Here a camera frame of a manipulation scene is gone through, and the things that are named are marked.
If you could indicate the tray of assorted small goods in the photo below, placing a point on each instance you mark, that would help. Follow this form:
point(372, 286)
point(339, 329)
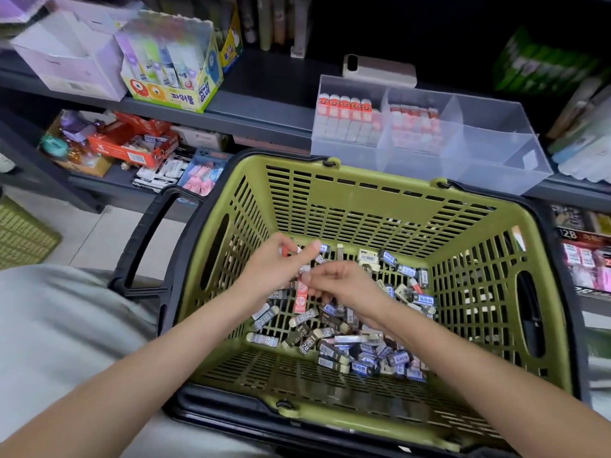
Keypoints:
point(71, 143)

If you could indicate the white rectangular phone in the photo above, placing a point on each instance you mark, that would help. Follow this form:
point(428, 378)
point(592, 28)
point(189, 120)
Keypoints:
point(379, 70)

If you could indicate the yellow cartoon box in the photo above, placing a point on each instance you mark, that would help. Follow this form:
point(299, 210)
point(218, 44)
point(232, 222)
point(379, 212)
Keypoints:
point(230, 42)

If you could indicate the red cardboard box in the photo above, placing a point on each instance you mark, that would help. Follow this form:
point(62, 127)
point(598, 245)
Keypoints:
point(131, 143)

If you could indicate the person's right forearm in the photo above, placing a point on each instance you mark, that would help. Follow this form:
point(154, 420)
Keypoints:
point(482, 381)

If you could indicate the clear plastic divided organizer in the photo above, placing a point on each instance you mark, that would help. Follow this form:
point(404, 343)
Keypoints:
point(482, 147)

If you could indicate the yellow-green glue stick display box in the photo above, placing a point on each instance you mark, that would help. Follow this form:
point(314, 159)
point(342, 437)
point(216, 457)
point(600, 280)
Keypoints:
point(167, 66)

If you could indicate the olive green shopping basket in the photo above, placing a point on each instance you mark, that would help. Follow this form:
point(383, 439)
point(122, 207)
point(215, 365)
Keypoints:
point(363, 205)

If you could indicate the pile of sleeved erasers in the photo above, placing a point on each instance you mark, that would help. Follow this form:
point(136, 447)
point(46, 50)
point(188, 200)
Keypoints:
point(343, 343)

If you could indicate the person's left hand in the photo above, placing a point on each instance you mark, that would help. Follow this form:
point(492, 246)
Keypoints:
point(269, 274)

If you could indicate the person's right fingers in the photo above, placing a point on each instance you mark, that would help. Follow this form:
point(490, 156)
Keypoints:
point(319, 283)

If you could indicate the dark gray metal shelf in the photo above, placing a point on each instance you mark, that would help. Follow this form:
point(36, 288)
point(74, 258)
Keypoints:
point(267, 109)

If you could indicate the row of pink-capped erasers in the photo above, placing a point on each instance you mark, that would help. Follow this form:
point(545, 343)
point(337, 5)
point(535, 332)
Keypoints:
point(414, 126)

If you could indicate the person's right hand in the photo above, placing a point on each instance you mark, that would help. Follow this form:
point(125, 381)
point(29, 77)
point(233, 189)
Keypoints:
point(351, 288)

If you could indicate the person's left forearm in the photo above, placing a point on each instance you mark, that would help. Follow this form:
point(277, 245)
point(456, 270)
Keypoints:
point(133, 381)

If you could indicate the row of orange-capped white erasers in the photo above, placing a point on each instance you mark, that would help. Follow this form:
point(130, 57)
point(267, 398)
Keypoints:
point(346, 116)

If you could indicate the black and white eraser packets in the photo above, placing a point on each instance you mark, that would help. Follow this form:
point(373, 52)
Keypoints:
point(157, 174)

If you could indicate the pack of pink character erasers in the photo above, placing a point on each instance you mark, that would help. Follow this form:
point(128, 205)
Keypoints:
point(203, 174)

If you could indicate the white flat box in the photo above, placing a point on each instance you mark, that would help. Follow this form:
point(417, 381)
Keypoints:
point(200, 138)

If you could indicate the pink sleeved eraser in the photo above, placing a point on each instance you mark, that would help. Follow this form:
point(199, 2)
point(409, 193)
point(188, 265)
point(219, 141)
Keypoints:
point(301, 298)

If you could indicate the olive woven basket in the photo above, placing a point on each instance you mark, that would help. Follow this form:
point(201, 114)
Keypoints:
point(21, 236)

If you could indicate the green packets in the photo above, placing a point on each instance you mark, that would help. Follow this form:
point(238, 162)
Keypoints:
point(544, 61)

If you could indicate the person's left thumb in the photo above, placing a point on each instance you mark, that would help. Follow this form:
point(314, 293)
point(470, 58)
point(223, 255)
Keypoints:
point(308, 252)

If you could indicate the stack of white packets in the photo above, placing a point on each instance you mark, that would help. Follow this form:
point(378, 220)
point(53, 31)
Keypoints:
point(585, 143)

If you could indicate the display of pink stationery packs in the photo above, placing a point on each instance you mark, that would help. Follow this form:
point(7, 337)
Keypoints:
point(585, 252)

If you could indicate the white and lilac cardboard box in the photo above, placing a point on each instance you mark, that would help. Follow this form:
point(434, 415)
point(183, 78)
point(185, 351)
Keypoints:
point(71, 52)

